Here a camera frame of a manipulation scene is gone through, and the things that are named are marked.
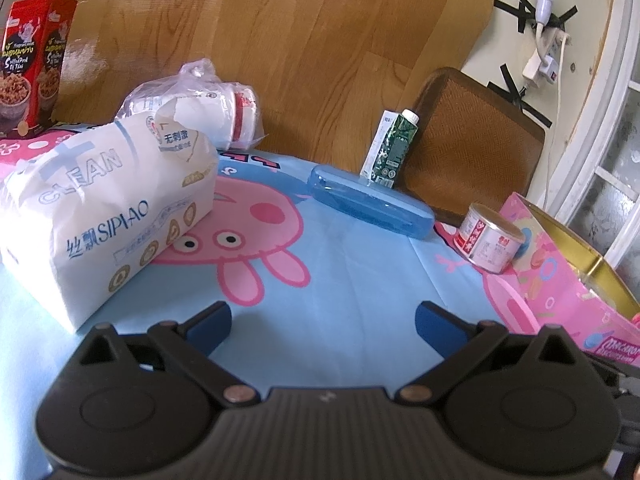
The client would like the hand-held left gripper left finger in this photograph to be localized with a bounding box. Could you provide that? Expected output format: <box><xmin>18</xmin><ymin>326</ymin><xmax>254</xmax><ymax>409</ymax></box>
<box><xmin>75</xmin><ymin>301</ymin><xmax>262</xmax><ymax>406</ymax></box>

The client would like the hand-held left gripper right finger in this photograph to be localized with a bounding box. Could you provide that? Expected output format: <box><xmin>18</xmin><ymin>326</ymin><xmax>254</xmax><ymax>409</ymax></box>
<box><xmin>394</xmin><ymin>301</ymin><xmax>593</xmax><ymax>406</ymax></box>

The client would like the pink box with gold inside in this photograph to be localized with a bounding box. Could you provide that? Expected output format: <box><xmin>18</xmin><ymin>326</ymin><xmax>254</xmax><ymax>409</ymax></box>
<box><xmin>482</xmin><ymin>192</ymin><xmax>640</xmax><ymax>367</ymax></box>

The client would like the small tin can red label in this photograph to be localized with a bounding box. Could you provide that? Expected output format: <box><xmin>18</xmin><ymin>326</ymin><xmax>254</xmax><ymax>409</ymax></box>
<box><xmin>456</xmin><ymin>202</ymin><xmax>527</xmax><ymax>275</ymax></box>

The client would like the cartoon pig printed blanket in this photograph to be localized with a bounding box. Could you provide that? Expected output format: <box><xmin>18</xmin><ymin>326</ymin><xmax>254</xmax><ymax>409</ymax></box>
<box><xmin>0</xmin><ymin>120</ymin><xmax>547</xmax><ymax>392</ymax></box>

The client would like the blue plastic case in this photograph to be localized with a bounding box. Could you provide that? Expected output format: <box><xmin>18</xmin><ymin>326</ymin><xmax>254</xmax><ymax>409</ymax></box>
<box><xmin>307</xmin><ymin>164</ymin><xmax>436</xmax><ymax>240</ymax></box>

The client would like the white tissue pack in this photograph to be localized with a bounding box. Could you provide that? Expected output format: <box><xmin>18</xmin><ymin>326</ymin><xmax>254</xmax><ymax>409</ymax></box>
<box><xmin>0</xmin><ymin>110</ymin><xmax>220</xmax><ymax>334</ymax></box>

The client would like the brown woven cushion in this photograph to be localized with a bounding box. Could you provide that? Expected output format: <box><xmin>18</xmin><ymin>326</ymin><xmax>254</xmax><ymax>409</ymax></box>
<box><xmin>397</xmin><ymin>66</ymin><xmax>546</xmax><ymax>229</ymax></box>

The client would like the green and white carton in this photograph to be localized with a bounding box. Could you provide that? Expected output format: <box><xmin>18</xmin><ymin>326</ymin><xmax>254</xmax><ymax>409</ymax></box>
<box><xmin>360</xmin><ymin>108</ymin><xmax>420</xmax><ymax>190</ymax></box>

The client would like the plastic bag of cups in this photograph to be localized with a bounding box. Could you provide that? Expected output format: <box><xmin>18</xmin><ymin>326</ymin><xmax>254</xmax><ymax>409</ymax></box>
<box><xmin>121</xmin><ymin>58</ymin><xmax>266</xmax><ymax>151</ymax></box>

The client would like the white power strip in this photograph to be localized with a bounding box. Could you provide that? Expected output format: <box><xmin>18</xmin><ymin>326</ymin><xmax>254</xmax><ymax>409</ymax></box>
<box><xmin>537</xmin><ymin>30</ymin><xmax>571</xmax><ymax>84</ymax></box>

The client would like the wood-pattern board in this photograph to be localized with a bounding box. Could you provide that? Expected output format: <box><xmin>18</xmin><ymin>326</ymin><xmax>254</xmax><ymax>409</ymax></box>
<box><xmin>52</xmin><ymin>0</ymin><xmax>497</xmax><ymax>171</ymax></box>

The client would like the red snack box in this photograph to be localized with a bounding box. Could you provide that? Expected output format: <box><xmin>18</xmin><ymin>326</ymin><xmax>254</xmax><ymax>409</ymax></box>
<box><xmin>0</xmin><ymin>0</ymin><xmax>79</xmax><ymax>140</ymax></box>

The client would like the white cable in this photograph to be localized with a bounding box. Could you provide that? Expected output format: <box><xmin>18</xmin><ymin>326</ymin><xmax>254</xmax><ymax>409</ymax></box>
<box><xmin>545</xmin><ymin>39</ymin><xmax>568</xmax><ymax>183</ymax></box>

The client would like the white window frame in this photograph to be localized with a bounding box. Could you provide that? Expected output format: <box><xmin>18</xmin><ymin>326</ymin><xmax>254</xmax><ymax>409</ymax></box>
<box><xmin>542</xmin><ymin>0</ymin><xmax>640</xmax><ymax>277</ymax></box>

